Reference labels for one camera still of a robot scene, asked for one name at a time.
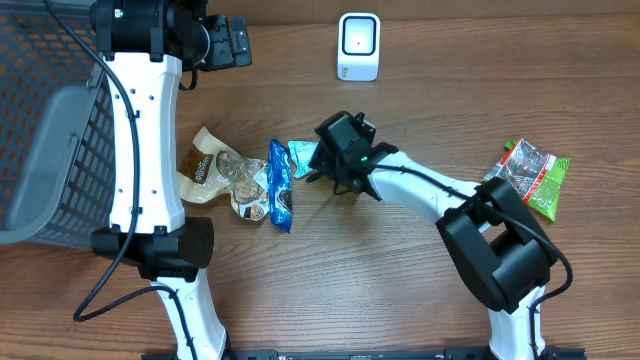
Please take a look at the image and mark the white barcode scanner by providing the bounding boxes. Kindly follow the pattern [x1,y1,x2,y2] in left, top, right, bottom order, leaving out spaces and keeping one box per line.
[337,12,381,82]

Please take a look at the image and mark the beige Pantree snack bag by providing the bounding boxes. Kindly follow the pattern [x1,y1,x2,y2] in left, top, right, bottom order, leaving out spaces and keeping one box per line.
[177,127,270,222]

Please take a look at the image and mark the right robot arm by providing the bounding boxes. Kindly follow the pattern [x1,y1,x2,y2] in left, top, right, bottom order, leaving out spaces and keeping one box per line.
[311,111,564,359]

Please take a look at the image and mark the blue Oreo cookie pack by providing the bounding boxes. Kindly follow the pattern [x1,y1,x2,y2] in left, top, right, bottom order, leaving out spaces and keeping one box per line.
[267,139,293,233]

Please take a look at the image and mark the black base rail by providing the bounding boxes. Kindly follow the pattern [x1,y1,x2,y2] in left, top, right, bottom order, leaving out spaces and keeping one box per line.
[140,346,588,360]

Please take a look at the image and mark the green clear candy bag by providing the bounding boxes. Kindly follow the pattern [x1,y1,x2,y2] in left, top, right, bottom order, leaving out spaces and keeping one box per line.
[482,138,571,223]

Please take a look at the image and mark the teal white snack packet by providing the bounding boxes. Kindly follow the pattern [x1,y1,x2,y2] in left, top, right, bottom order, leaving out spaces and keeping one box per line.
[288,140,318,179]

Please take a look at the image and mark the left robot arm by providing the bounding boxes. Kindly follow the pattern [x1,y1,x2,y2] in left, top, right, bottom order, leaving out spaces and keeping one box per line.
[90,0,252,359]

